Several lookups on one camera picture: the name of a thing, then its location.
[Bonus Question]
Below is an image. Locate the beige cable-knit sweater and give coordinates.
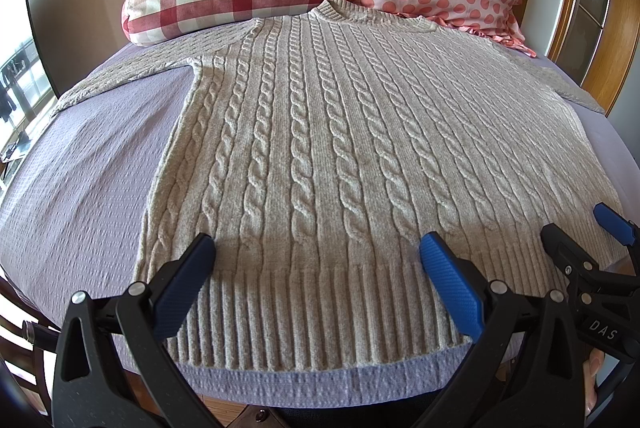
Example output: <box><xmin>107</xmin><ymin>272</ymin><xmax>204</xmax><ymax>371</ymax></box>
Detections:
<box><xmin>60</xmin><ymin>1</ymin><xmax>626</xmax><ymax>372</ymax></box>

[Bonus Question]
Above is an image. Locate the person's right hand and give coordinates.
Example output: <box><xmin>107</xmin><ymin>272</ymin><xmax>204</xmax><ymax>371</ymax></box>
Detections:
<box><xmin>582</xmin><ymin>349</ymin><xmax>605</xmax><ymax>416</ymax></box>

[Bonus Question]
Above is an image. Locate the wooden chair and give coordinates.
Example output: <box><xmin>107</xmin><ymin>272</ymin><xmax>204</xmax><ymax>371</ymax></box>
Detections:
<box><xmin>1</xmin><ymin>272</ymin><xmax>56</xmax><ymax>420</ymax></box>

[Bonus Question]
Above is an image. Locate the lavender bed cover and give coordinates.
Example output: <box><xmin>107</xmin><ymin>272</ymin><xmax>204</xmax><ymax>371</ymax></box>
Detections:
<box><xmin>1</xmin><ymin>47</ymin><xmax>639</xmax><ymax>408</ymax></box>

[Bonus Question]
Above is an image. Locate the window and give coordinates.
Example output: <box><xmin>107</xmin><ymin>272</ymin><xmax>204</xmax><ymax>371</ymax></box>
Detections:
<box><xmin>0</xmin><ymin>0</ymin><xmax>56</xmax><ymax>193</ymax></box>

